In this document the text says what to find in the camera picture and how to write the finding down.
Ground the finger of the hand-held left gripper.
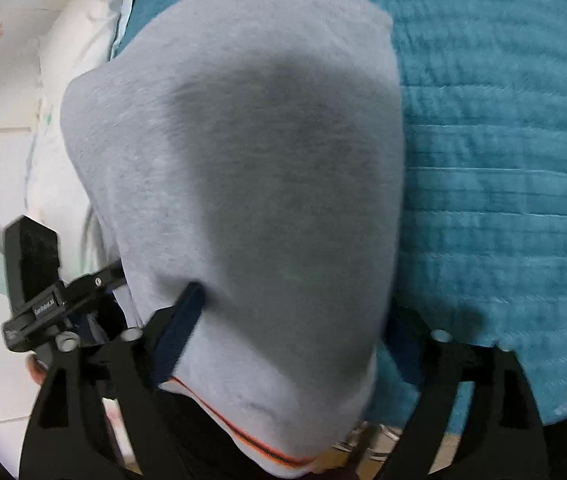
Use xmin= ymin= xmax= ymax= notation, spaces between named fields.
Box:
xmin=64 ymin=259 xmax=127 ymax=303

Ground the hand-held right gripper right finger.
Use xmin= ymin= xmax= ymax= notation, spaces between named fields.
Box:
xmin=376 ymin=310 xmax=550 ymax=480

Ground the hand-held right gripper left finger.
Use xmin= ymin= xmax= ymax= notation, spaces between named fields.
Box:
xmin=18 ymin=282 xmax=214 ymax=480

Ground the navy and grey sweatshirt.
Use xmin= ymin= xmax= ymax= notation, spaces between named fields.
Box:
xmin=61 ymin=0 xmax=407 ymax=478

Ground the person's left hand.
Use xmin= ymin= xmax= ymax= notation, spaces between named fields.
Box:
xmin=24 ymin=354 xmax=50 ymax=387

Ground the white pillow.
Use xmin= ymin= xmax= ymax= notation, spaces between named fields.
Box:
xmin=26 ymin=0 xmax=137 ymax=281

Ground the teal quilted blanket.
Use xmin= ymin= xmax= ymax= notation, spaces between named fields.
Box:
xmin=114 ymin=0 xmax=567 ymax=436

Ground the white bed sheet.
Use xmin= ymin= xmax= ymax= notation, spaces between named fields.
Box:
xmin=0 ymin=0 xmax=89 ymax=136

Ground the metal frame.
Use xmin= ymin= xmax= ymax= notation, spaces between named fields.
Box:
xmin=332 ymin=422 xmax=404 ymax=462

